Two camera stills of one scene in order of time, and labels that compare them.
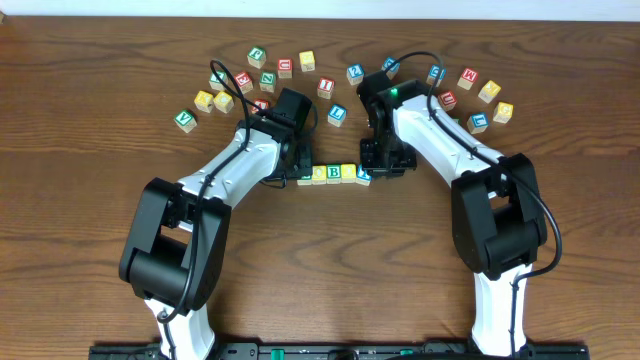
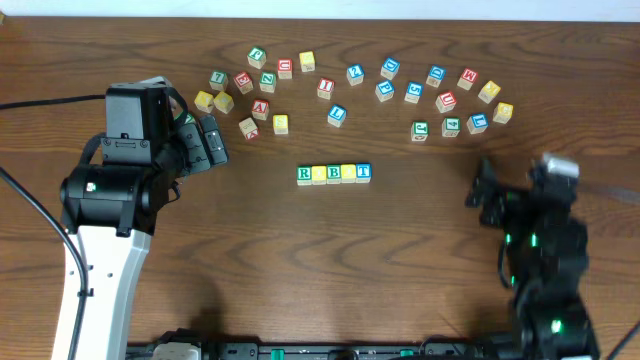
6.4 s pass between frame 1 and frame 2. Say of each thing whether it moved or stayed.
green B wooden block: stayed
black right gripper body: moved
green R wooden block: stayed
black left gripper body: moved
